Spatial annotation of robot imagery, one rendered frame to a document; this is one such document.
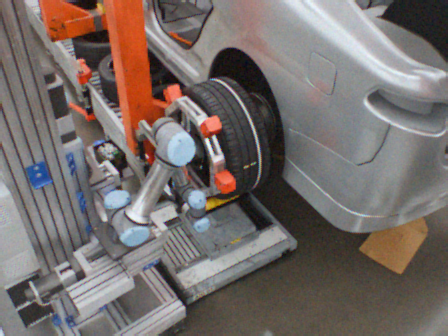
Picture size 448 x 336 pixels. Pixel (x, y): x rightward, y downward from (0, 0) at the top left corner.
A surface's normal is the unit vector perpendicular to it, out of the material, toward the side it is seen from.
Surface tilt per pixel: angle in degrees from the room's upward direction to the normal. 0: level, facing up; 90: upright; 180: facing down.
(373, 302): 0
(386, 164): 90
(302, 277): 0
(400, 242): 1
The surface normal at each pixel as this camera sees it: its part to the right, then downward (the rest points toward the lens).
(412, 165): 0.02, 0.65
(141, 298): 0.00, -0.76
